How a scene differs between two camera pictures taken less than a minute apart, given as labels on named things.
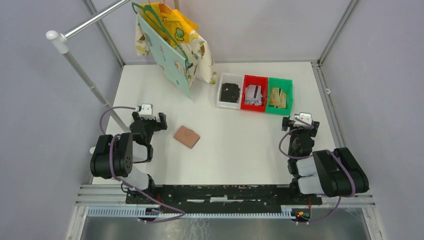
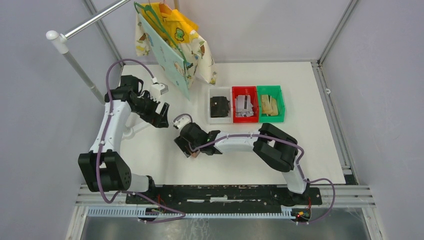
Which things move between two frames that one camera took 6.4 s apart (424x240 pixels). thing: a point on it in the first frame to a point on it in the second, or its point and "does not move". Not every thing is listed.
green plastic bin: (286, 86) to (271, 107)
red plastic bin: (256, 80) to (245, 104)
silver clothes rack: (60, 42) does not move
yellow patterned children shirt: (182, 33) does not move
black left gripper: (159, 125) to (160, 120)
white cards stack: (253, 95) to (243, 106)
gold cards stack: (277, 100) to (269, 105)
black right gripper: (287, 122) to (182, 143)
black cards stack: (230, 92) to (219, 106)
